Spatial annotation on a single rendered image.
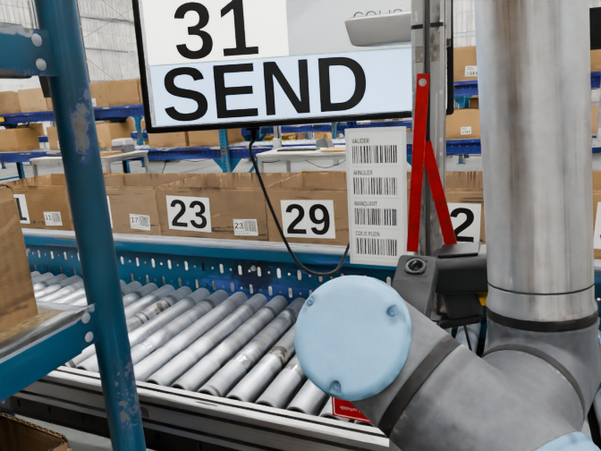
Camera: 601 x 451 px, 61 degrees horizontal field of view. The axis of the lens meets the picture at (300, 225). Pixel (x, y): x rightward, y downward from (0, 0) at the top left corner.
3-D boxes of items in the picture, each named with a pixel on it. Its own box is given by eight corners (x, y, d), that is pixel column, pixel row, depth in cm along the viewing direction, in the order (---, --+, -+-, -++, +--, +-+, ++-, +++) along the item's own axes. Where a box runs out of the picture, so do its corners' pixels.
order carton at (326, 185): (267, 243, 150) (263, 187, 146) (305, 220, 177) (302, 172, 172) (400, 251, 135) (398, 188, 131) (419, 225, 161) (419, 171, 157)
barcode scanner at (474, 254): (533, 333, 62) (523, 251, 60) (434, 334, 67) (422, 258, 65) (531, 311, 67) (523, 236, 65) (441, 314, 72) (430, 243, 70)
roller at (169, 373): (146, 407, 105) (134, 387, 105) (261, 309, 151) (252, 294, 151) (162, 400, 103) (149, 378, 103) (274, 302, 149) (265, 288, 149)
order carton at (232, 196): (160, 238, 166) (153, 186, 162) (209, 216, 192) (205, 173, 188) (267, 244, 150) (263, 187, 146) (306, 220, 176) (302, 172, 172)
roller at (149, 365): (124, 374, 105) (136, 395, 105) (245, 286, 151) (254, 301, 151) (109, 381, 107) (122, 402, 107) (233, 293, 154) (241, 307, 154)
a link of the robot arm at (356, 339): (359, 438, 34) (258, 342, 38) (396, 424, 45) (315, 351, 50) (444, 326, 34) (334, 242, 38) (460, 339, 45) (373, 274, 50)
